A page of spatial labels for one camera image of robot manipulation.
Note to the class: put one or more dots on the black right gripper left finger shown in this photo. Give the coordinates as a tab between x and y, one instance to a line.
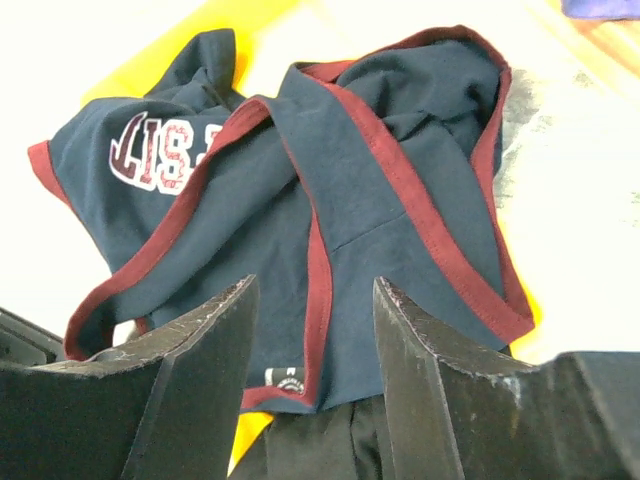
162	406

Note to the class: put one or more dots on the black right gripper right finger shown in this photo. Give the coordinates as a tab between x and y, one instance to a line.
458	410

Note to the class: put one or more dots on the black crumpled garment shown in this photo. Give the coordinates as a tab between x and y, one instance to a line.
350	441

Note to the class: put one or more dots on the yellow plastic tray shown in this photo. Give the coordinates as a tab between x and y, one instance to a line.
200	55

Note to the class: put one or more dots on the purple hanging shirt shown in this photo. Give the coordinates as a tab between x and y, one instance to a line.
601	9

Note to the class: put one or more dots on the navy maroon-trimmed tank top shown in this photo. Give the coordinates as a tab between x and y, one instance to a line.
310	200

